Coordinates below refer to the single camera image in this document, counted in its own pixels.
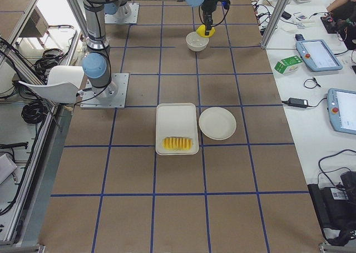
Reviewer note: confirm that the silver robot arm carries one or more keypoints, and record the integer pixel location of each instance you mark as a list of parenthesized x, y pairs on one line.
[(97, 65), (118, 9)]

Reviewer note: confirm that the sliced yellow mango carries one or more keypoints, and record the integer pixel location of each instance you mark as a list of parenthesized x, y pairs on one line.
[(177, 143)]

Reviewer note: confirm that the near teach pendant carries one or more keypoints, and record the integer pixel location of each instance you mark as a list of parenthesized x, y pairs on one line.
[(341, 110)]

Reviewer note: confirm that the white plastic chair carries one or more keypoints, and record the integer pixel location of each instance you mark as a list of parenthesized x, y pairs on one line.
[(62, 85)]

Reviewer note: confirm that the aluminium frame post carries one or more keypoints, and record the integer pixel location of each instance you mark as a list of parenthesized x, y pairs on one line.
[(274, 19)]

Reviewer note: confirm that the cream round plate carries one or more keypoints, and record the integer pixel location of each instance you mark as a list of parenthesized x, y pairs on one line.
[(217, 123)]

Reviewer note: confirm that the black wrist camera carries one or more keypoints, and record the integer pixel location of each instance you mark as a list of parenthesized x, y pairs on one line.
[(226, 4)]

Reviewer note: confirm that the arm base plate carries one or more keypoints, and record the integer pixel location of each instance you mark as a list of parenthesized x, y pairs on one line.
[(114, 96), (131, 19)]

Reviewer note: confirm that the far teach pendant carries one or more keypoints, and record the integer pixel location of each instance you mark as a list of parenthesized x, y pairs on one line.
[(317, 55)]

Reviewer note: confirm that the teach pendant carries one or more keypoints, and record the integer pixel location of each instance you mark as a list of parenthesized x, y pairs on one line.
[(341, 110), (317, 55)]

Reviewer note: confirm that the yellow lemon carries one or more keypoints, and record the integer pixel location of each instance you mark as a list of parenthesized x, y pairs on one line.
[(202, 32)]

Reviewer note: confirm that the green white carton box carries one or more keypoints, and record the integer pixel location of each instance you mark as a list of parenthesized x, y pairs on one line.
[(287, 65)]

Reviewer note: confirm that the cream rectangular tray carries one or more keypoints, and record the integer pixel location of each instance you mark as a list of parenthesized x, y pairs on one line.
[(176, 120)]

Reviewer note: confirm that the white ceramic bowl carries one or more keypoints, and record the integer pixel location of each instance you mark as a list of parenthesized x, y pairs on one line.
[(195, 42)]

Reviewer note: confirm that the black power adapter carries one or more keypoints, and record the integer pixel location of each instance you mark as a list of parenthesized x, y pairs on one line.
[(297, 102)]

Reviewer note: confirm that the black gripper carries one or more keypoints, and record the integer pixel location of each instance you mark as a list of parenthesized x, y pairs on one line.
[(209, 5)]

